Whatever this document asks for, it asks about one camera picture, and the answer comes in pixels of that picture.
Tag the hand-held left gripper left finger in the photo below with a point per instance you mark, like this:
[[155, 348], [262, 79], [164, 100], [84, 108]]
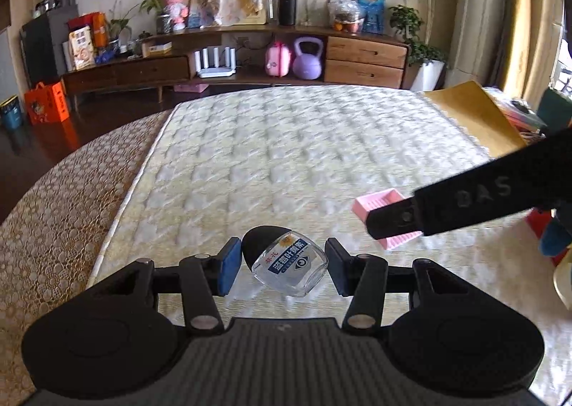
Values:
[[230, 267]]

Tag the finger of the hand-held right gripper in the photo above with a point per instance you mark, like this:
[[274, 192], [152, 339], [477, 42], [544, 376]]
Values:
[[469, 196]]

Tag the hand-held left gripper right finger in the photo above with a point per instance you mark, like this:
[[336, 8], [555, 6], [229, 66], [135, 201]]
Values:
[[337, 267]]

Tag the clear bottle with black cap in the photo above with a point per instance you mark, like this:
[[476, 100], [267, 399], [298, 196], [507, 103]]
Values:
[[290, 267]]

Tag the pink ridged tray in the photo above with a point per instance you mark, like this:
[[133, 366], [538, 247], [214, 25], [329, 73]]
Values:
[[380, 200]]

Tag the person's right hand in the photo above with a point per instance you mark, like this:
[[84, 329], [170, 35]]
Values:
[[558, 234]]

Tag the yellow table cloth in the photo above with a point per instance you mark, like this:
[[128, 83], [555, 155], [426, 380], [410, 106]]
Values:
[[473, 115]]

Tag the stack of books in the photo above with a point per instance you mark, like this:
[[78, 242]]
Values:
[[518, 115]]

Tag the cream quilted table mat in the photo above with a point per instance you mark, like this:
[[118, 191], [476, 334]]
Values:
[[290, 155]]

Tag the orange and green desk organizer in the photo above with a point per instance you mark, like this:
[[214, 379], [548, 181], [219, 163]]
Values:
[[556, 108]]

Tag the white plant pot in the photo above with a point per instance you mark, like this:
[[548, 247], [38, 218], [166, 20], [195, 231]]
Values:
[[426, 75]]

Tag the wooden media cabinet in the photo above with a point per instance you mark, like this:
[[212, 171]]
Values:
[[362, 59]]

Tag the white floor air conditioner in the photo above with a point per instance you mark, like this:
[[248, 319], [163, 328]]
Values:
[[473, 8]]

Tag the yellow curtain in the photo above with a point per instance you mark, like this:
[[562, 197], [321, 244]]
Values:
[[527, 8]]

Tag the white router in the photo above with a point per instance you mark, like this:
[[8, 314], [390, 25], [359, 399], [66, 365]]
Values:
[[214, 66]]

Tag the blue box with silhouettes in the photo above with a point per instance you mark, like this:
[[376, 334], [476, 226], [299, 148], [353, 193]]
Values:
[[373, 14]]

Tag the purple kettlebell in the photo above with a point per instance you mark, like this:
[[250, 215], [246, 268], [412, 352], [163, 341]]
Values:
[[307, 61]]

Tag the pink toy suitcase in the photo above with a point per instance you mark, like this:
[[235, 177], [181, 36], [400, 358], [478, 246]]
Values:
[[278, 59]]

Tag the plastic bag of fruit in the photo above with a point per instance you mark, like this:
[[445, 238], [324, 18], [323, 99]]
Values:
[[345, 14]]

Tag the small flat box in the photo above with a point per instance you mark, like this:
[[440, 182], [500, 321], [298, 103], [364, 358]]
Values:
[[156, 49]]

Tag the orange cardboard box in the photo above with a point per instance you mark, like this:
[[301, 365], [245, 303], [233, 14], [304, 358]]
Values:
[[44, 104]]

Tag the black speaker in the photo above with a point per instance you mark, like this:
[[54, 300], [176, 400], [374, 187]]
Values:
[[287, 10]]

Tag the small potted green plant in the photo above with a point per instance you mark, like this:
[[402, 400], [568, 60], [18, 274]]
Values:
[[118, 30]]

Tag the white and orange snack box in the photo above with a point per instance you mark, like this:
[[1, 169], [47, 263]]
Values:
[[82, 48]]

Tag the blue bin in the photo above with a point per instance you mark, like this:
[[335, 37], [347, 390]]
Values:
[[10, 115]]

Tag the potted orchid plant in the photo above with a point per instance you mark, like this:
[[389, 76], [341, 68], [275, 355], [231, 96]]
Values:
[[156, 8]]

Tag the pink plush doll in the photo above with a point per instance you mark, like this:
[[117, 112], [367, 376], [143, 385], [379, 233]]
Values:
[[175, 1]]

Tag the orange gift bag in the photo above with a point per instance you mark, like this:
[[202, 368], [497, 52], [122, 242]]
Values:
[[91, 26]]

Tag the black mini fridge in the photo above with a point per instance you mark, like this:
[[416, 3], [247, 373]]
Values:
[[44, 48]]

